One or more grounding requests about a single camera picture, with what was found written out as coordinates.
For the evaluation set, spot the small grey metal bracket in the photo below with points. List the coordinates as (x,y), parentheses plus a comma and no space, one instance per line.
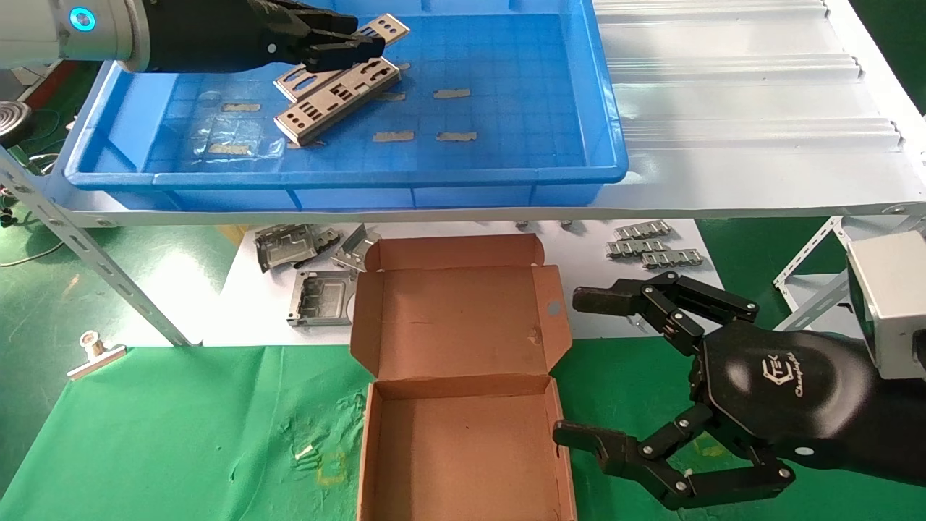
(327,239)

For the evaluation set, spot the clear plastic film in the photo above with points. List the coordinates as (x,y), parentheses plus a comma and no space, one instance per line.
(246,130)

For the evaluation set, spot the silver binder clip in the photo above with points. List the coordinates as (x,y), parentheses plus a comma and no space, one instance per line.
(98,358)

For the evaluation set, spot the black round stool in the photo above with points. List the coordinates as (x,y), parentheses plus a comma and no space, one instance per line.
(11,119)

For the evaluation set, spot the green cloth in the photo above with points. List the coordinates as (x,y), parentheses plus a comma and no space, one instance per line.
(181,434)

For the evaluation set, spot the square grey metal frame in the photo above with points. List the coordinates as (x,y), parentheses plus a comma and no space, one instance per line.
(318,298)

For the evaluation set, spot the white metal shelf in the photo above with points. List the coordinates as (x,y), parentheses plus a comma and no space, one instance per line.
(723,108)

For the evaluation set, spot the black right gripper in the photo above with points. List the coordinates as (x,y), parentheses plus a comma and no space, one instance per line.
(788,391)

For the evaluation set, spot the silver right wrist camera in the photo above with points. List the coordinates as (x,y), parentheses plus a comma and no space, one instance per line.
(893,304)

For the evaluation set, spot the silver metal port plate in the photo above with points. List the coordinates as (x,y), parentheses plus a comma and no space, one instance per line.
(333,112)
(396,30)

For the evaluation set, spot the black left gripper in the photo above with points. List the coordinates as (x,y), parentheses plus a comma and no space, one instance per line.
(202,36)

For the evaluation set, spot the angled grey metal piece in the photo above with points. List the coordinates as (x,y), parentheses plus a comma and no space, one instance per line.
(353,250)

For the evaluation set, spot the blue plastic tray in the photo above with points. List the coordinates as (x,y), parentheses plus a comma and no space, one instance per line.
(506,108)

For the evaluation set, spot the small white scrap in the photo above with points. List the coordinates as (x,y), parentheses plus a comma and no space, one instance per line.
(305,451)

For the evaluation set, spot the brown cardboard box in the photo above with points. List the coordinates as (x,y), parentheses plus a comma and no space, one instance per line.
(463,318)

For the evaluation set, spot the white board under shelf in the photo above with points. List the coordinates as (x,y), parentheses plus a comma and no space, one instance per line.
(600,268)

